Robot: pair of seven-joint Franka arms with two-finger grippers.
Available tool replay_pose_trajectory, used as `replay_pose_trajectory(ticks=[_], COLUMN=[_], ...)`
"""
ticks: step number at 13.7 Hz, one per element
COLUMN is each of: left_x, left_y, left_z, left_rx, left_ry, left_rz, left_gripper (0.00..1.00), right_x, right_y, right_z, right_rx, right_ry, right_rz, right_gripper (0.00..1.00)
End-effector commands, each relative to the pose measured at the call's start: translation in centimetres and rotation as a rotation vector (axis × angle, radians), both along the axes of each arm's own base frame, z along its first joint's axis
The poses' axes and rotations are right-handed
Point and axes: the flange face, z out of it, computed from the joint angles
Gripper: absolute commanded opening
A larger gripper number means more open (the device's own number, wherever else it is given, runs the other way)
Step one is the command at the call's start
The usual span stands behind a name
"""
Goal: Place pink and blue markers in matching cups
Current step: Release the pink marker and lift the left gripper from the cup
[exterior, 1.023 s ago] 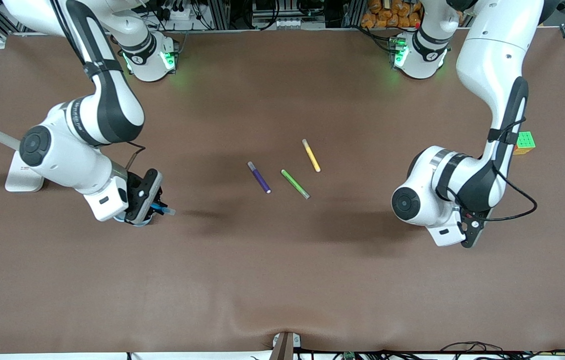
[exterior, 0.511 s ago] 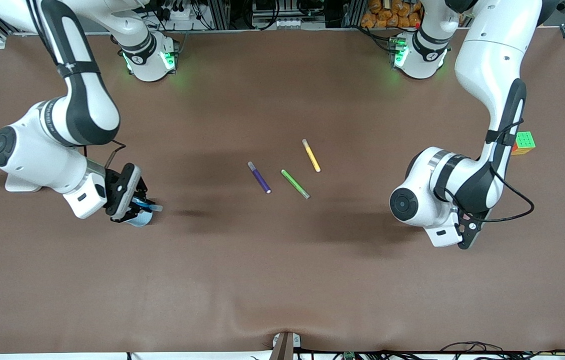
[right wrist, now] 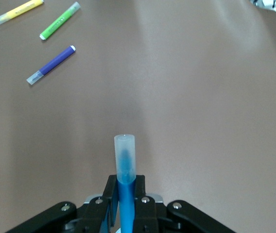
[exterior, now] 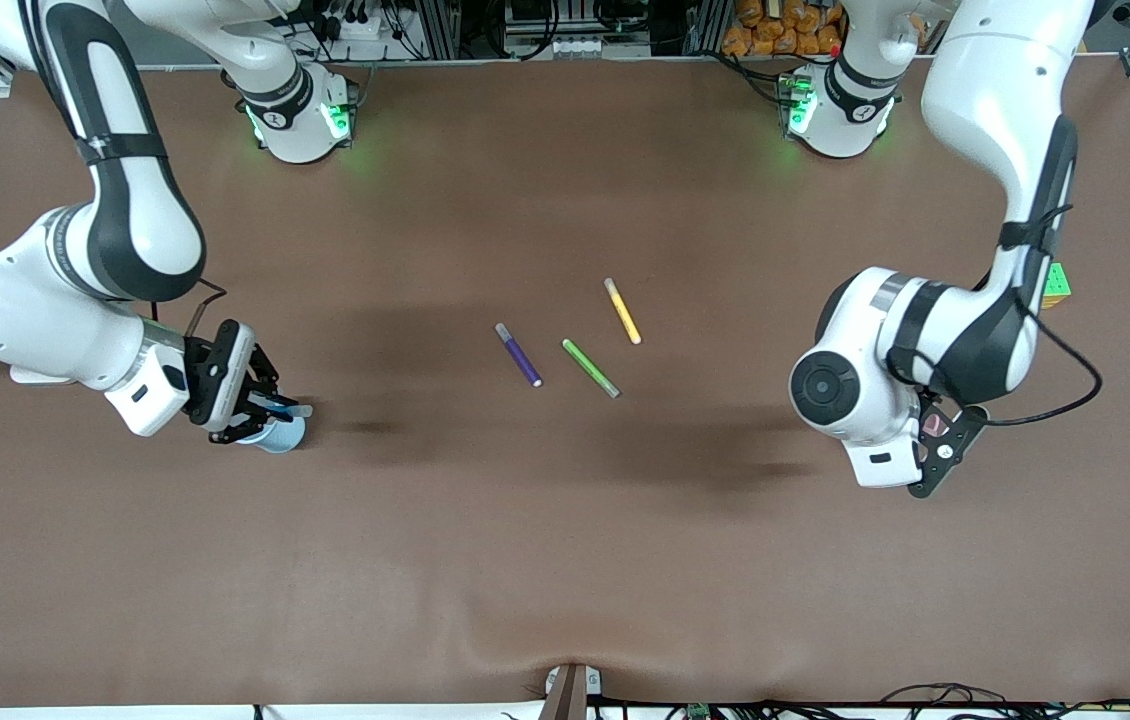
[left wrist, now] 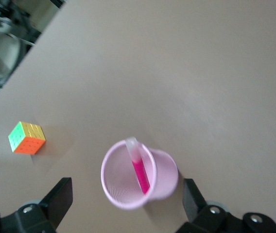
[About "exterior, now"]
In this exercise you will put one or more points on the orange packaged items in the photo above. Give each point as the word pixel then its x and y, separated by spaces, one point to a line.
pixel 775 35

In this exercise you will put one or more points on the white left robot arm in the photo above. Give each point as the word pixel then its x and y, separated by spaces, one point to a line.
pixel 995 80

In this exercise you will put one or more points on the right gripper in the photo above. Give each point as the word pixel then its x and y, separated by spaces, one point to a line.
pixel 199 359

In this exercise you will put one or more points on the yellow marker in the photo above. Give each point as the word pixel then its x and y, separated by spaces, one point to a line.
pixel 623 313

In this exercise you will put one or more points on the green marker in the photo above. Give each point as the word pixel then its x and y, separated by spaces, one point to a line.
pixel 588 366

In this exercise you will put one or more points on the metal table edge clamp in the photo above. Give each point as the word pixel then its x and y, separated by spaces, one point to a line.
pixel 568 695

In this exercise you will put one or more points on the white power strip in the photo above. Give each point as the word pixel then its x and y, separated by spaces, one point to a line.
pixel 365 25

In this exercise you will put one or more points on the blue marker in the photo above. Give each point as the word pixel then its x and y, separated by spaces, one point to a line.
pixel 290 409

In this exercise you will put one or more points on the multicoloured puzzle cube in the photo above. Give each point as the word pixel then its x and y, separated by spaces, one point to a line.
pixel 1058 285

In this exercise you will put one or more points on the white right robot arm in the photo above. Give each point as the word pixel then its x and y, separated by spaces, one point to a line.
pixel 135 200

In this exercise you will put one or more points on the pink plastic cup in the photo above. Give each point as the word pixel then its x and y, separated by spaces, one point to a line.
pixel 933 425

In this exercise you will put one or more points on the light blue plastic cup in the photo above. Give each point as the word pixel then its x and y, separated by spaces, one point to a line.
pixel 285 437

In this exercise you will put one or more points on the purple marker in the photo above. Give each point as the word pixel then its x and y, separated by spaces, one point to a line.
pixel 520 357

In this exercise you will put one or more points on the white socket bar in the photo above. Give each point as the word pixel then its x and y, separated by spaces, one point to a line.
pixel 575 45

